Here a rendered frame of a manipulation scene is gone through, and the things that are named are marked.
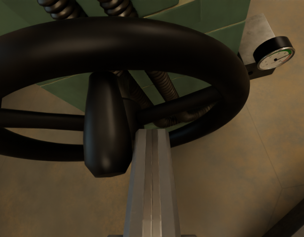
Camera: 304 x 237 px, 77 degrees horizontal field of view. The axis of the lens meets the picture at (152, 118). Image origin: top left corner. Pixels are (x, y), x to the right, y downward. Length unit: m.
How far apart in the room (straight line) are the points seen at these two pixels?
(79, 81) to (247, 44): 0.38
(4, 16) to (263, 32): 0.48
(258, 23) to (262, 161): 0.68
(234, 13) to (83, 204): 1.11
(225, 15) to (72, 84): 0.34
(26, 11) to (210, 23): 0.28
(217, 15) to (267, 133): 0.79
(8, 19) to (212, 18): 0.31
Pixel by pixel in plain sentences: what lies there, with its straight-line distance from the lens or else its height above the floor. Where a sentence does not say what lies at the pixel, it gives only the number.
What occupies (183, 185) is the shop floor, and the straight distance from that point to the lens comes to 1.01.
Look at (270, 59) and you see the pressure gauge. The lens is 0.43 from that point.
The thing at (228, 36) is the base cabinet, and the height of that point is 0.68.
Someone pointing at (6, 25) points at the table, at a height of 0.85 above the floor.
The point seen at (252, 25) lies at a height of 0.62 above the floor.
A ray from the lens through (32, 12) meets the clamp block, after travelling 0.21.
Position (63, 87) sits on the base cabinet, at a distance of 0.49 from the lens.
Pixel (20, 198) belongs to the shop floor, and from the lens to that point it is 1.50.
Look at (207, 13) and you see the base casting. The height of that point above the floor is 0.75.
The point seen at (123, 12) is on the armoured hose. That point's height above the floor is 0.90.
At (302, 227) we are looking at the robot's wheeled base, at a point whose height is 0.19.
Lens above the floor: 1.01
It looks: 66 degrees down
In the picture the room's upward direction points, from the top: 40 degrees counter-clockwise
